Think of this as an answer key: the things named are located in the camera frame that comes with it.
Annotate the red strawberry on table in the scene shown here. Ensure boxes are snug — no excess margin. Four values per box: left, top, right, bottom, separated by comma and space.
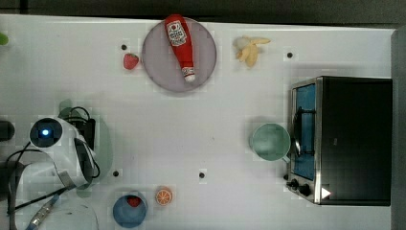
123, 53, 139, 70

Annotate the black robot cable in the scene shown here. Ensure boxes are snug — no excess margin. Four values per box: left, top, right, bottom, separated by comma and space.
5, 105, 102, 230

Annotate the blue bowl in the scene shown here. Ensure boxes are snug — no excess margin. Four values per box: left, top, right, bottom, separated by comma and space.
113, 191, 148, 228

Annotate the small black cylinder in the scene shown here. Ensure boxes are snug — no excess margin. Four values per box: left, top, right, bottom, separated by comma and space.
0, 121, 15, 142

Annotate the green strainer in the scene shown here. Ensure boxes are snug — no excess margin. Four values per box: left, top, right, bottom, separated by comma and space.
58, 99, 114, 198

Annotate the red ketchup bottle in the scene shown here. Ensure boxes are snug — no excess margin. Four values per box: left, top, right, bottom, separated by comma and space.
164, 14, 195, 82

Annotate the peeled banana toy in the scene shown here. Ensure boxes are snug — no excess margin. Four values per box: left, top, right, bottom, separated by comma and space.
234, 35, 271, 68

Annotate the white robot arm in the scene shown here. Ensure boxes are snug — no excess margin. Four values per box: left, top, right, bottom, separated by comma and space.
7, 117, 101, 230

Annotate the green object at edge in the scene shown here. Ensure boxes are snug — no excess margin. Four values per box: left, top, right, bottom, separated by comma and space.
0, 33, 9, 45

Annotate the green mug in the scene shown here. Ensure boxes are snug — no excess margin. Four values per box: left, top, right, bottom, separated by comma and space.
249, 123, 291, 163

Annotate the black toaster oven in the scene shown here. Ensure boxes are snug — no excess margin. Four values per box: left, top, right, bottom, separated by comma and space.
284, 76, 393, 206

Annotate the red strawberry in bowl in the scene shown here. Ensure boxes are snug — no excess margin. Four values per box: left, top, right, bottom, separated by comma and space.
126, 195, 142, 208

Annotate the orange slice toy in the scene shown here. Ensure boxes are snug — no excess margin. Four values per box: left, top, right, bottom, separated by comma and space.
155, 187, 173, 206

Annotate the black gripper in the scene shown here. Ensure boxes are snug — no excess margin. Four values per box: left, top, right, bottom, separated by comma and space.
66, 117, 96, 150

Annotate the grey round plate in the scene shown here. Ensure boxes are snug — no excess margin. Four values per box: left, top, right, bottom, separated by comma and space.
142, 18, 216, 92

